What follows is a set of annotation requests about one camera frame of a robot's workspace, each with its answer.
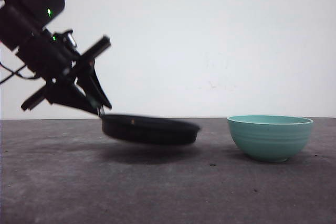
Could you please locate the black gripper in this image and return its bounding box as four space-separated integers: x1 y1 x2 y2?
16 30 112 115

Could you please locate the black cable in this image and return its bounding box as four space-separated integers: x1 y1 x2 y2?
0 61 40 85

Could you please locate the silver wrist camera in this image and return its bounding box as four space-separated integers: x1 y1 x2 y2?
62 29 77 51

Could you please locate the teal ceramic bowl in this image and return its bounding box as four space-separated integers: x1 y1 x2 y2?
227 115 314 163

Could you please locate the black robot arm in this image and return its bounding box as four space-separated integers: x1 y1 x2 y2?
1 0 111 115

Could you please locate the black frying pan green handle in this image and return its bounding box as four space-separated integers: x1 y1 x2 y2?
90 95 202 146

